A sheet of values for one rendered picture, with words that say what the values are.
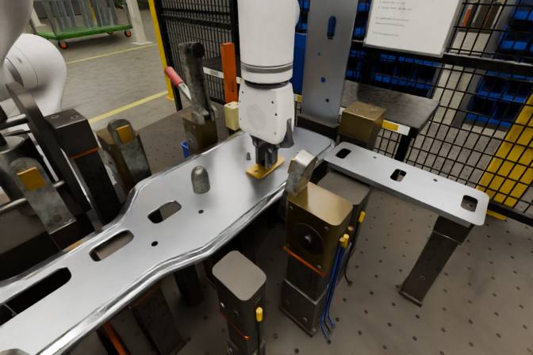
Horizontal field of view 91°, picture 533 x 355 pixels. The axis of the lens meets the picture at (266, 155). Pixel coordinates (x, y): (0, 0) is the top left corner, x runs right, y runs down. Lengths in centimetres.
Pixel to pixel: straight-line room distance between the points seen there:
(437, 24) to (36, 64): 100
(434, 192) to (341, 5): 43
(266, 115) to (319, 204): 17
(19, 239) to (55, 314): 21
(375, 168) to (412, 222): 40
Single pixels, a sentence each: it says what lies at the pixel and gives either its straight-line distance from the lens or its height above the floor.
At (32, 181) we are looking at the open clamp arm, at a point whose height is 108.
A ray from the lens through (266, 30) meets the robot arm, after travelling 39.
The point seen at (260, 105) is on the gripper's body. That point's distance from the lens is 44.
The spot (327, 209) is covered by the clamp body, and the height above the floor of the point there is 104.
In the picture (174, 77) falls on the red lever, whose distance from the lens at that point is 68.
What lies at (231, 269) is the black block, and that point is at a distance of 40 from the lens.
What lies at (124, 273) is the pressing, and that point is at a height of 100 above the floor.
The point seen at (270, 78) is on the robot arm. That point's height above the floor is 120.
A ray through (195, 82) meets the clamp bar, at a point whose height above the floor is 114.
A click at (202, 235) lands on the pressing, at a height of 100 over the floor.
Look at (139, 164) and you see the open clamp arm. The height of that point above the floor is 101.
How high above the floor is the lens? 132
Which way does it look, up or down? 34 degrees down
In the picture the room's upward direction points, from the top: straight up
